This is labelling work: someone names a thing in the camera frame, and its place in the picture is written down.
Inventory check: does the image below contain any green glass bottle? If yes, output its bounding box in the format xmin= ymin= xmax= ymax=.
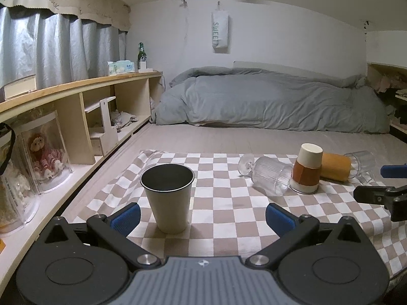
xmin=137 ymin=42 xmax=147 ymax=70

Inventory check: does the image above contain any white and brown cup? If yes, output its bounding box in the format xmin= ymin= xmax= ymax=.
xmin=289 ymin=143 xmax=324 ymax=194

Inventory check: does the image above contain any brown checkered cloth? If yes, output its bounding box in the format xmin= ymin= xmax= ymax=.
xmin=62 ymin=150 xmax=407 ymax=285

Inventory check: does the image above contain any black strap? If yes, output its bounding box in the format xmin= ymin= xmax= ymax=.
xmin=0 ymin=122 xmax=16 ymax=176

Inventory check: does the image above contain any clear plastic container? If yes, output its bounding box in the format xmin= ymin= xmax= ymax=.
xmin=0 ymin=162 xmax=41 ymax=234

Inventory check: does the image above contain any tissue box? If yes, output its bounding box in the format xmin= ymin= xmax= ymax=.
xmin=107 ymin=60 xmax=135 ymax=76

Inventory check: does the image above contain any thick book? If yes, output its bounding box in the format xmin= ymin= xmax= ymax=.
xmin=0 ymin=74 xmax=37 ymax=101

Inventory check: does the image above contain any white hanging fabric bag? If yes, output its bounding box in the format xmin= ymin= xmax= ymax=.
xmin=211 ymin=10 xmax=230 ymax=54

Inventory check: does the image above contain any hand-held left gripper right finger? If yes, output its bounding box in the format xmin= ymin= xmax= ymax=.
xmin=245 ymin=203 xmax=367 ymax=272

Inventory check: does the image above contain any wooden shelf unit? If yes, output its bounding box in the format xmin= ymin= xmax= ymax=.
xmin=0 ymin=71 xmax=163 ymax=286

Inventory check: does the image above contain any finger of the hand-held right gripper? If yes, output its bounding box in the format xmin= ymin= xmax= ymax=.
xmin=381 ymin=163 xmax=407 ymax=179
xmin=354 ymin=185 xmax=407 ymax=223

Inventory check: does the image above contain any grey metal cup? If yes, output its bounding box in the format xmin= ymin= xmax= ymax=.
xmin=140 ymin=163 xmax=195 ymax=234

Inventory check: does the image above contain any ribbed clear glass goblet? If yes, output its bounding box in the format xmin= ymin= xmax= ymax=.
xmin=238 ymin=154 xmax=293 ymax=197

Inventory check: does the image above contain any clear glass mug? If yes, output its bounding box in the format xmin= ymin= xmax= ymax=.
xmin=343 ymin=150 xmax=377 ymax=185

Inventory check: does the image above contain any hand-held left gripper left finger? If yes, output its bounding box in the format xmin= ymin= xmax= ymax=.
xmin=40 ymin=203 xmax=162 ymax=273

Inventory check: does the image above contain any wooden side shelf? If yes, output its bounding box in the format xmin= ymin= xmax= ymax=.
xmin=367 ymin=63 xmax=407 ymax=135

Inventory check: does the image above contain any grey duvet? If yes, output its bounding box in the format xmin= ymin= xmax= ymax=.
xmin=149 ymin=66 xmax=391 ymax=134

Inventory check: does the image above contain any wooden caddy with handle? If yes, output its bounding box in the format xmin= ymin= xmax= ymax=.
xmin=89 ymin=96 xmax=119 ymax=156

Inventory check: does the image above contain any orange cup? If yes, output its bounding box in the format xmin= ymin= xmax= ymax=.
xmin=319 ymin=153 xmax=352 ymax=184

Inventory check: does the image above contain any doll in clear case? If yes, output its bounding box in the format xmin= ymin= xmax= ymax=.
xmin=17 ymin=111 xmax=73 ymax=195

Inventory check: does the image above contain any grey curtain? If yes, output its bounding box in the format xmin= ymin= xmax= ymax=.
xmin=0 ymin=6 xmax=128 ymax=90

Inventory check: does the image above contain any beige printed valance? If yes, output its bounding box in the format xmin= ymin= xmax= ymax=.
xmin=0 ymin=0 xmax=132 ymax=32

